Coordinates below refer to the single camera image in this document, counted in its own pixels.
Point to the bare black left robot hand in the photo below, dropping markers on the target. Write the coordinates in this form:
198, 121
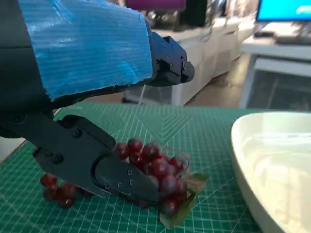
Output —
85, 48

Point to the red toy grape bunch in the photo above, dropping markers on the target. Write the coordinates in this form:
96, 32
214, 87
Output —
158, 167

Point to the white square plate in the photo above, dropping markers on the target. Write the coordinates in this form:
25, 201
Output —
279, 157

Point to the purple board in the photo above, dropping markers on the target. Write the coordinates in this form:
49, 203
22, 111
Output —
155, 4

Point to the black chair back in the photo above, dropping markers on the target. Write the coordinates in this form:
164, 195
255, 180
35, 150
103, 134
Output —
198, 12

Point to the white mesh cabinet with vents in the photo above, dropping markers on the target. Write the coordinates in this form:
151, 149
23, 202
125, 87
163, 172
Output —
206, 55

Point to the green cutting mat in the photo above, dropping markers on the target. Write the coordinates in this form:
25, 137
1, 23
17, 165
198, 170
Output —
194, 126

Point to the computer monitor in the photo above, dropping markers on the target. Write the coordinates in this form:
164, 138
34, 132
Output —
284, 9

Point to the black keyboard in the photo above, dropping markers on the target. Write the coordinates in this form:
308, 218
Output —
294, 38

